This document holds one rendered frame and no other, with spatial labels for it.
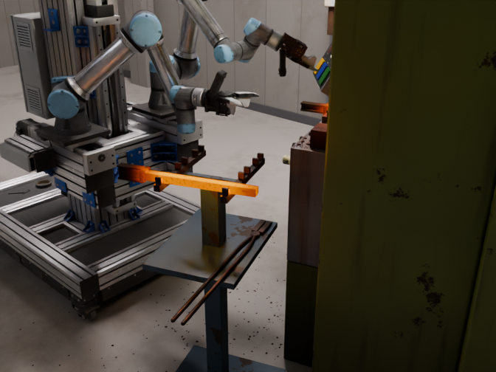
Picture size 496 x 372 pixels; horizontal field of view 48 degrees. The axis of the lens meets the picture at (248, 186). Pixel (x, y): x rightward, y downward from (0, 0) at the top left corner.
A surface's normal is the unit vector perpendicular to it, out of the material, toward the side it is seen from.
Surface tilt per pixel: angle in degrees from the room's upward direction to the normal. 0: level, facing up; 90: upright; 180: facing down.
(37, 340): 0
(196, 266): 0
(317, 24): 90
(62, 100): 95
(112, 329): 0
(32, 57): 90
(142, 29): 85
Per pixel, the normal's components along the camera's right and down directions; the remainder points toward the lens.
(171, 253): 0.00, -0.91
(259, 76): -0.68, 0.30
